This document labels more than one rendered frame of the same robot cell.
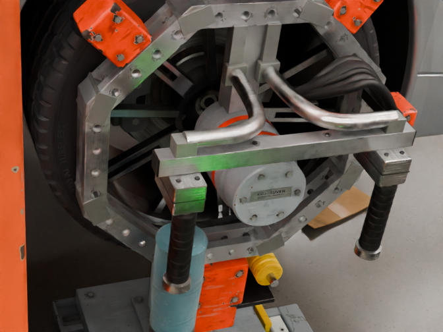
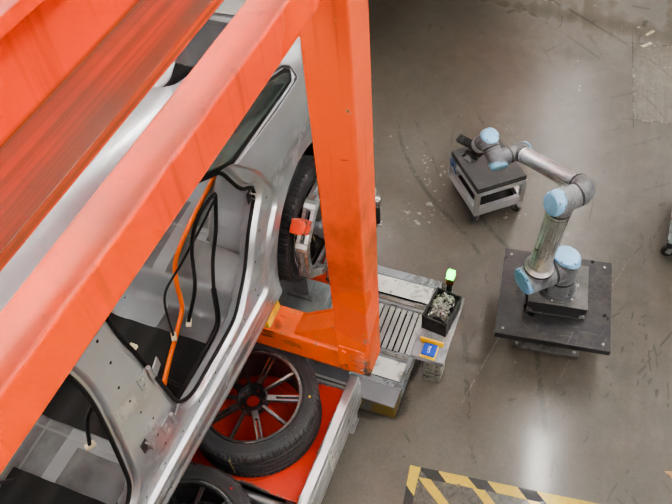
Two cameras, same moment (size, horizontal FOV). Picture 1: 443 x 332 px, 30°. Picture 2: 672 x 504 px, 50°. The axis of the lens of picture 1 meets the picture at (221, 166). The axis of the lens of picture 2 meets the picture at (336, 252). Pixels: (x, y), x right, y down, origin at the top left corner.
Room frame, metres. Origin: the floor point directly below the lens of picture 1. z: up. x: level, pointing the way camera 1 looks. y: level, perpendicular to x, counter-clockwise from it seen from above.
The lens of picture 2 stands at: (-0.72, 1.51, 3.65)
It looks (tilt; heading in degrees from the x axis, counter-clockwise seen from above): 51 degrees down; 321
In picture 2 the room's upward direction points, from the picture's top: 6 degrees counter-clockwise
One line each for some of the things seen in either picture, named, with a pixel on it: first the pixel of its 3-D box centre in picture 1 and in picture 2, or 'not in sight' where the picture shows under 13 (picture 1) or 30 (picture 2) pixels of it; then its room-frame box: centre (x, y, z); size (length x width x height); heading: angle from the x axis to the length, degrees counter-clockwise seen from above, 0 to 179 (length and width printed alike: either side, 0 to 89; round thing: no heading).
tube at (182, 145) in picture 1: (214, 87); not in sight; (1.07, 0.03, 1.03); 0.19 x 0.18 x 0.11; 25
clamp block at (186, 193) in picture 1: (180, 181); not in sight; (0.97, 0.06, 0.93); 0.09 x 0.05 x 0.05; 25
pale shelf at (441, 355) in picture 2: not in sight; (438, 326); (0.55, -0.16, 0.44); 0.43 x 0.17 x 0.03; 115
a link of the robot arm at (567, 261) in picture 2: not in sight; (563, 265); (0.28, -0.82, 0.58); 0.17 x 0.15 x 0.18; 69
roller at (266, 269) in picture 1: (247, 237); not in sight; (1.37, -0.08, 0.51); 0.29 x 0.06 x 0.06; 25
